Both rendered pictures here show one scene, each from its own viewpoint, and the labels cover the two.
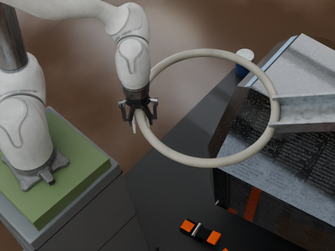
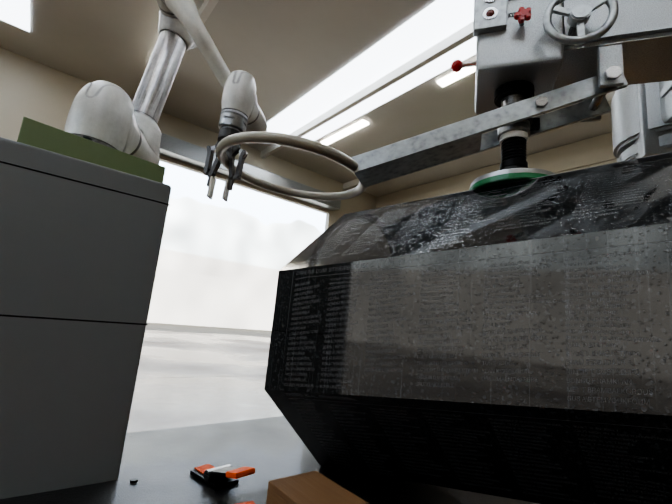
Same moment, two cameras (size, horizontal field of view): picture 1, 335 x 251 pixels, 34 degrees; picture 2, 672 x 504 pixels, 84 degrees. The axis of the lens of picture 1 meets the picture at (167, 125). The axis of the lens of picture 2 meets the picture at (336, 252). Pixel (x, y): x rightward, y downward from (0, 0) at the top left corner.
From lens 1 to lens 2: 1.99 m
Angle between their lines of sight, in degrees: 66
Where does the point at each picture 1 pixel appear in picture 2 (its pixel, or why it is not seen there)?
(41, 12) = (191, 16)
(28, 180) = not seen: hidden behind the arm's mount
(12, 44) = (152, 89)
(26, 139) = (102, 94)
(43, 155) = (103, 126)
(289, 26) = not seen: hidden behind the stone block
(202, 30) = not seen: hidden behind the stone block
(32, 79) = (147, 124)
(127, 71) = (231, 81)
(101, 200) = (120, 212)
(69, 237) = (39, 211)
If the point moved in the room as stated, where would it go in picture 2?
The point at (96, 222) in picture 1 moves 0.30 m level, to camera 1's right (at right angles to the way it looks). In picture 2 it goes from (90, 244) to (208, 256)
